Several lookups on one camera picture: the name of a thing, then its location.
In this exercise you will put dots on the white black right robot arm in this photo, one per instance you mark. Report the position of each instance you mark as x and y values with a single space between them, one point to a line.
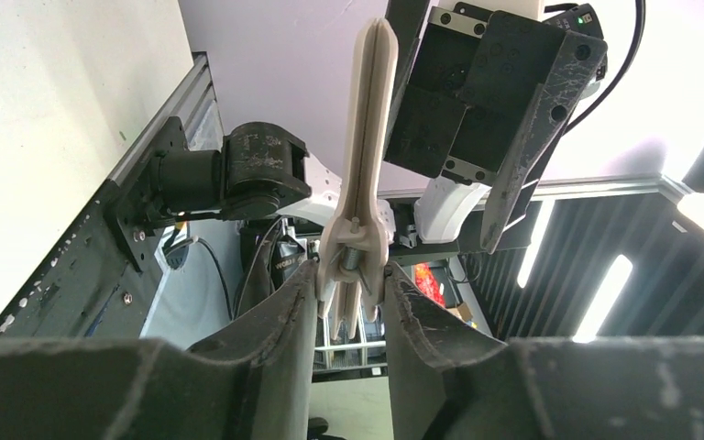
262 169

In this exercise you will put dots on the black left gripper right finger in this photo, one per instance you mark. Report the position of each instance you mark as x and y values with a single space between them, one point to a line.
449 381

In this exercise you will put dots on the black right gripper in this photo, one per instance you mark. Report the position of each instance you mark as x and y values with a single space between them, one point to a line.
483 88

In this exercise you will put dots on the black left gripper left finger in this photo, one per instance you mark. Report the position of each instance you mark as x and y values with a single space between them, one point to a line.
250 380

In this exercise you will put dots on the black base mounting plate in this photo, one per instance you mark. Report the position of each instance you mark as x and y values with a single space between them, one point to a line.
102 275

